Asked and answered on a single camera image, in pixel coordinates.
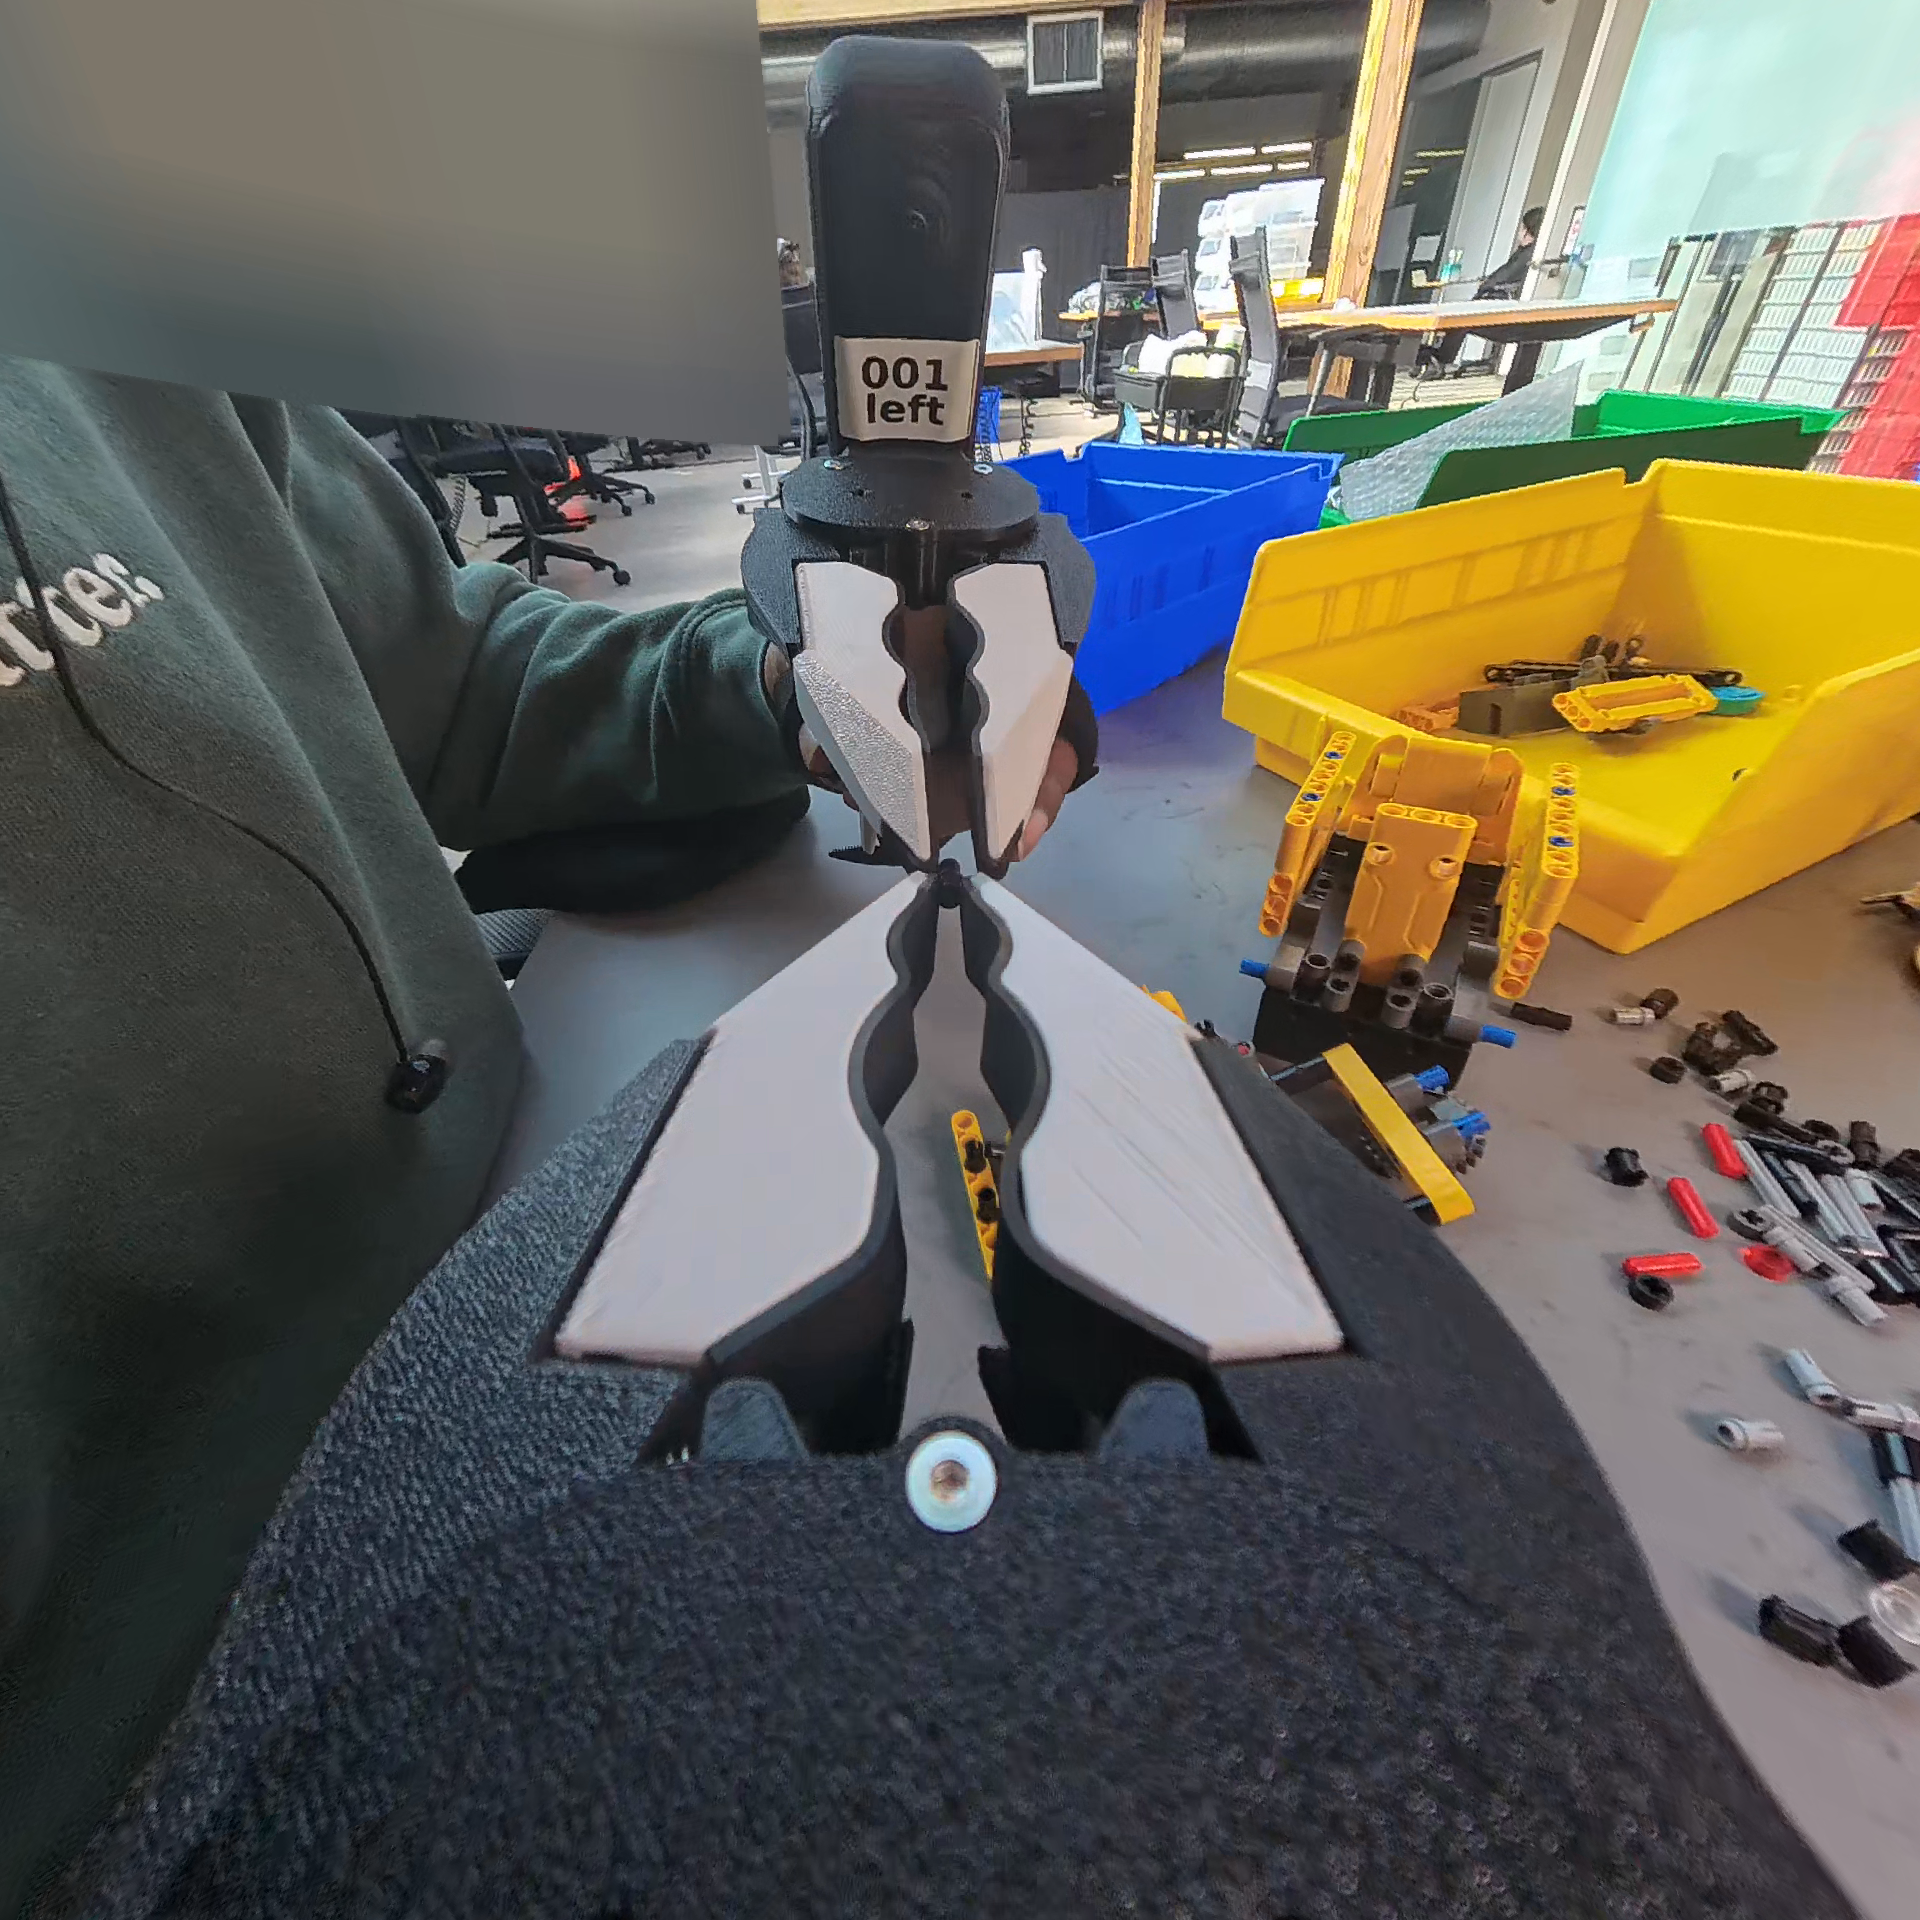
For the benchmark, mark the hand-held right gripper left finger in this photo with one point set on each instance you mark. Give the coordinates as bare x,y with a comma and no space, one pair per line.
721,1201

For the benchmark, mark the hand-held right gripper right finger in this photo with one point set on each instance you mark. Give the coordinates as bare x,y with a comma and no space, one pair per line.
1155,1201

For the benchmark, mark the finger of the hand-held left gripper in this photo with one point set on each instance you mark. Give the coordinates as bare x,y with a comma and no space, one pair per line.
849,662
1026,674

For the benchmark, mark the yellow lego beam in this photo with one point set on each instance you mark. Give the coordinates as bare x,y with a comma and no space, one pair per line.
979,1185

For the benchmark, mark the black lego pin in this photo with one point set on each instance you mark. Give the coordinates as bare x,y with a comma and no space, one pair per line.
948,878

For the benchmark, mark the lego axle and gear assembly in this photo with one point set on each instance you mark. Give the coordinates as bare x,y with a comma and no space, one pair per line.
1394,1125

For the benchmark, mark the yellow lego robot body model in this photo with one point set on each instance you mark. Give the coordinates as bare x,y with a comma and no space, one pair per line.
1424,856

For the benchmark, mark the pile of small lego pins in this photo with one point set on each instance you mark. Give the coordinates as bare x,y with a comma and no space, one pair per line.
1800,1201

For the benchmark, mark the person's left forearm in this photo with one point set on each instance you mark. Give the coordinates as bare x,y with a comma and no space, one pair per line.
630,720

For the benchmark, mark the person's left hand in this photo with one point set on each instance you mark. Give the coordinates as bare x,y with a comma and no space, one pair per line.
1055,795

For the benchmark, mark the blue plastic bin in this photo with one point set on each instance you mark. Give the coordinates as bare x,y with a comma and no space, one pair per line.
1185,557

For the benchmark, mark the wooden pillar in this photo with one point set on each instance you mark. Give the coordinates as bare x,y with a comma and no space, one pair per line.
1380,136
1148,106

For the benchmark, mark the black office chair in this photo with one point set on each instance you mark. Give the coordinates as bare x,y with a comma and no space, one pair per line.
1140,299
1257,322
532,481

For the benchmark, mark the black round device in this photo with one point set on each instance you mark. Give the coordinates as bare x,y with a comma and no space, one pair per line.
416,1072

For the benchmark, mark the bubble wrap sheet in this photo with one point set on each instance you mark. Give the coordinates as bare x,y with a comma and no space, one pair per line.
1440,451

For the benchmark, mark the wooden office desk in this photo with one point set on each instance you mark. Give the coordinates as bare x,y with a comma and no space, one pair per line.
1500,318

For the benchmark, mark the yellow plastic bin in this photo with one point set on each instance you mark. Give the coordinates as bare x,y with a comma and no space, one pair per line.
1723,569

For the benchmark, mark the green plastic bin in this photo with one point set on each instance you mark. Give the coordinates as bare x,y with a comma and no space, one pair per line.
1695,429

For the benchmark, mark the stack of coloured plastic crates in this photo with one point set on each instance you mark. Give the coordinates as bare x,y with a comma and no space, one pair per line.
1800,330

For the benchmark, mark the yellow perforated lego frame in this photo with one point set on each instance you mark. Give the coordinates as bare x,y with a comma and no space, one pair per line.
1635,702

